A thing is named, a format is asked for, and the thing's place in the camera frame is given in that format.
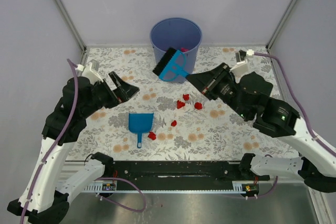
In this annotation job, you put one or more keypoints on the blue plastic waste bin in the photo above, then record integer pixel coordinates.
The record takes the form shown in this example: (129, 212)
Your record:
(175, 42)

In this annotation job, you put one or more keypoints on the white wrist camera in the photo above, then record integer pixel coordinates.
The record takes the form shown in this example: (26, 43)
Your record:
(241, 66)
(90, 71)

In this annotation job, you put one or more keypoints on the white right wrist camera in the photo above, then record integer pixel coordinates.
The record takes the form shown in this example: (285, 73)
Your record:
(241, 66)

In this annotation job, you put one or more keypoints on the blue hand brush black bristles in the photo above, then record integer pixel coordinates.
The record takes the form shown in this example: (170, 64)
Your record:
(171, 65)

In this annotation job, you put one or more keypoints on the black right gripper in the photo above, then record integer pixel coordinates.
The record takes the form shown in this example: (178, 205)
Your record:
(207, 81)

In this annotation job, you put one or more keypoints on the red paper scrap near dustpan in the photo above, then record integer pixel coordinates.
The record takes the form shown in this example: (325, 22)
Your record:
(152, 135)

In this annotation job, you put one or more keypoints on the blue plastic dustpan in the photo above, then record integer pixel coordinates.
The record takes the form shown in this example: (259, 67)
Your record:
(140, 123)

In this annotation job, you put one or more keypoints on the red paper scrap double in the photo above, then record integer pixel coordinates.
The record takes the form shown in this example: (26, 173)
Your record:
(180, 104)

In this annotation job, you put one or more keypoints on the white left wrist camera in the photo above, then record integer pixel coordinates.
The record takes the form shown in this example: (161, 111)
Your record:
(90, 71)

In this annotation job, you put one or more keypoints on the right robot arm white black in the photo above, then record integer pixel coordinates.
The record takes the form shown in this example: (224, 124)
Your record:
(250, 99)

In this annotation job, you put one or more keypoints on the red paper scrap right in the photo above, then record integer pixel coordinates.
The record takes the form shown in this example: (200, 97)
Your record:
(198, 106)

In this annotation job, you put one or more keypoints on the scraps inside bin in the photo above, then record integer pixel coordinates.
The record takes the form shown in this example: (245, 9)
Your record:
(184, 49)

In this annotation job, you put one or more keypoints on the red paper scrap far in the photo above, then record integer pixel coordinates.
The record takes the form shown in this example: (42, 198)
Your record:
(186, 97)

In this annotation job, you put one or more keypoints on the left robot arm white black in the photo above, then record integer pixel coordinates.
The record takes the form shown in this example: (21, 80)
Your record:
(42, 201)

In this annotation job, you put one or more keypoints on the white slotted cable duct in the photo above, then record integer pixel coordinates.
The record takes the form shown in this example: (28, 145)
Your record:
(171, 185)

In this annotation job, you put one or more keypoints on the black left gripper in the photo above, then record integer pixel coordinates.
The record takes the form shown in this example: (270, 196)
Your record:
(124, 92)

